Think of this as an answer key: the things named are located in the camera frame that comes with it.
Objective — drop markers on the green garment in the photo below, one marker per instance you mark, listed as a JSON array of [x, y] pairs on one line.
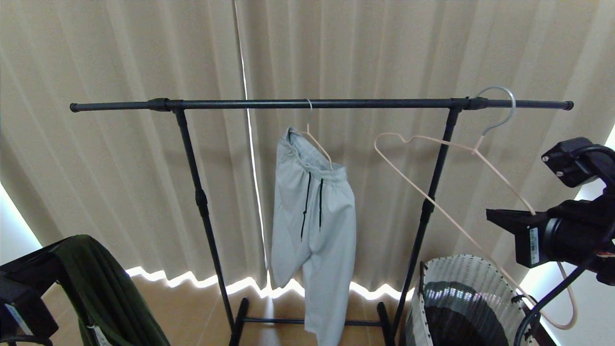
[[105, 293]]

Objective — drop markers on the beige curtain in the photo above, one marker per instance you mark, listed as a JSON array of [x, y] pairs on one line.
[[120, 168]]

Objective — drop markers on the white laundry basket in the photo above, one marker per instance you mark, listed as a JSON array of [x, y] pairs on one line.
[[471, 274]]

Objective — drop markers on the black clothes rack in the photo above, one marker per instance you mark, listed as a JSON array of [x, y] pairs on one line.
[[307, 103]]

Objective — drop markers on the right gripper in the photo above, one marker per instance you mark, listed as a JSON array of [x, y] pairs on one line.
[[562, 238]]

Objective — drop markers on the pink clothes hanger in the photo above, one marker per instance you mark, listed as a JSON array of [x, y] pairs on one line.
[[513, 103], [310, 108]]

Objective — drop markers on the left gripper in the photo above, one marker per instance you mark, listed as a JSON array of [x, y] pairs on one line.
[[24, 312]]

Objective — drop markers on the pale grey shorts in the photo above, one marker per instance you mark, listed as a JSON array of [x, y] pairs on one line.
[[331, 240]]

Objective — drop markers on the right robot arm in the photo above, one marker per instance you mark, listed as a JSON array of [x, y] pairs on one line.
[[603, 211]]

